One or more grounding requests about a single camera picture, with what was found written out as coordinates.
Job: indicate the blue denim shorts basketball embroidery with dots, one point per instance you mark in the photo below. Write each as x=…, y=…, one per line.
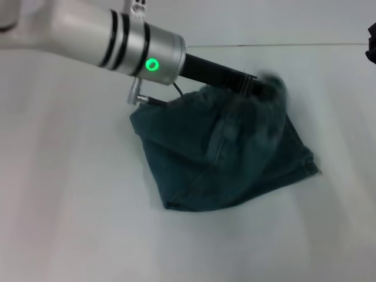
x=223, y=147

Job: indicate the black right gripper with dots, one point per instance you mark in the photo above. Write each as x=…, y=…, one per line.
x=371, y=44

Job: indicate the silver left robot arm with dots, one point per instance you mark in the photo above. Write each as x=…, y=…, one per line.
x=88, y=32

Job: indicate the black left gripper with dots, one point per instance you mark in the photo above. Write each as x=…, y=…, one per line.
x=217, y=73

